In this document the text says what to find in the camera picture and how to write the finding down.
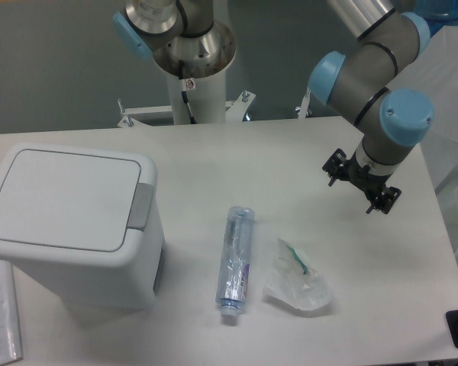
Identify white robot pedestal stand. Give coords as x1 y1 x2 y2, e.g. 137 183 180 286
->
118 66 256 128

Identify empty clear plastic bottle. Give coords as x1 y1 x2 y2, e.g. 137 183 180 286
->
215 206 255 325

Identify white trash can lid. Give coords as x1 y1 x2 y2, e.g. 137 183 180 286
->
0 148 141 252

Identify white trash can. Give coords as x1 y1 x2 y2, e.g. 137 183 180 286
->
0 143 165 310

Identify plastic-covered paper sheet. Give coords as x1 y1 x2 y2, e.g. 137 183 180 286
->
0 260 23 365

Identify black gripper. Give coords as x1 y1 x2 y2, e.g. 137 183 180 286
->
322 149 402 214

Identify black pedestal cable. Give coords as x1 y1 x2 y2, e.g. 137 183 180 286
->
177 59 198 125

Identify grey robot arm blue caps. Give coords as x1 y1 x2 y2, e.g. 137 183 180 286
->
308 1 435 214

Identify crumpled clear plastic bag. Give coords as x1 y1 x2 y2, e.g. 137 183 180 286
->
258 232 333 316

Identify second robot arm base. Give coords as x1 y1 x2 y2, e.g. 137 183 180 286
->
112 1 237 79

